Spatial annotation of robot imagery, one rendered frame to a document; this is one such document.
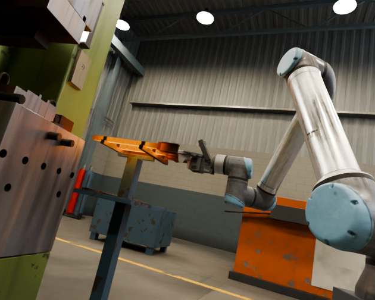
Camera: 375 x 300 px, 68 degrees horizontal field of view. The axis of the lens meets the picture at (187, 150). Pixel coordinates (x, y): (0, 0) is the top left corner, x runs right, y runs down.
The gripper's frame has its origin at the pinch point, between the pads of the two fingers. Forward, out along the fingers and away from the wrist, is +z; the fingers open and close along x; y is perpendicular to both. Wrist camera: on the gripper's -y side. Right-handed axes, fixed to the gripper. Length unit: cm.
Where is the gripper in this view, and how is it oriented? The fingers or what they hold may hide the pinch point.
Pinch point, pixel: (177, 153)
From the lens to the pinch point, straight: 136.8
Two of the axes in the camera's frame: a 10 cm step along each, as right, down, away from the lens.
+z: -9.2, -1.2, 3.6
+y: -2.1, 9.5, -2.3
